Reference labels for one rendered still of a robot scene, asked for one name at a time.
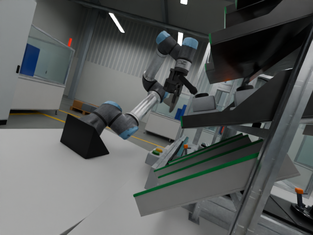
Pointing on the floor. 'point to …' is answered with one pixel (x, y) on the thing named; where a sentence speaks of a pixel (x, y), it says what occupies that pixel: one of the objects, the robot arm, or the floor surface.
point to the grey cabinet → (12, 47)
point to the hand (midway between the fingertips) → (172, 110)
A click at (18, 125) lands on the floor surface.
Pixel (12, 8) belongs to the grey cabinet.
